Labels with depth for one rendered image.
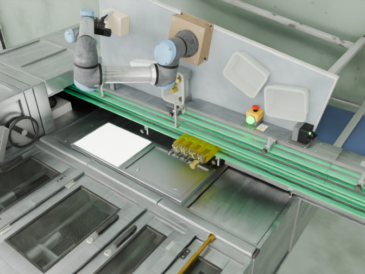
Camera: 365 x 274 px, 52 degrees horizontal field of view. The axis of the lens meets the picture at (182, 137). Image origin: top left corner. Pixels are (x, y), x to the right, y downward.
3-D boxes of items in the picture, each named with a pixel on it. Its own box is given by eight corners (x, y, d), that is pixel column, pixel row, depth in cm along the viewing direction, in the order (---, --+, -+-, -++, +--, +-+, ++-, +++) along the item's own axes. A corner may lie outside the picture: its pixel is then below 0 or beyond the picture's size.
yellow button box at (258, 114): (251, 116, 217) (245, 122, 212) (252, 105, 213) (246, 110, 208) (263, 120, 213) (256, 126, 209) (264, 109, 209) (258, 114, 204)
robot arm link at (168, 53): (188, 41, 195) (172, 47, 186) (183, 64, 203) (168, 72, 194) (169, 32, 200) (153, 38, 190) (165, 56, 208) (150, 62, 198)
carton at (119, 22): (111, 7, 245) (102, 10, 240) (128, 15, 238) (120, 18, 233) (111, 24, 252) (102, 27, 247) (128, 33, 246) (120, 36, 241)
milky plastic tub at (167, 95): (170, 94, 249) (161, 99, 243) (169, 62, 236) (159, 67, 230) (191, 101, 240) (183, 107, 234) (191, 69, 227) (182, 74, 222)
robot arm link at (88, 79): (182, 66, 198) (74, 67, 179) (177, 91, 207) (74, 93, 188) (175, 56, 207) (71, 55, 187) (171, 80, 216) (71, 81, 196)
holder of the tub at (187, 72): (170, 101, 252) (163, 106, 247) (169, 62, 236) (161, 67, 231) (192, 109, 243) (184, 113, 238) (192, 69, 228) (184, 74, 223)
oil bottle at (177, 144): (192, 134, 235) (170, 151, 221) (192, 126, 232) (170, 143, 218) (199, 137, 233) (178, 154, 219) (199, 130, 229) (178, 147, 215)
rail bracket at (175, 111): (181, 120, 235) (168, 130, 227) (180, 97, 225) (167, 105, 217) (184, 122, 233) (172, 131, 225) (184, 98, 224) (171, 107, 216)
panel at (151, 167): (108, 124, 268) (70, 147, 246) (108, 120, 267) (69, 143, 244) (215, 172, 224) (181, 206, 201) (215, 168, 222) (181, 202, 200)
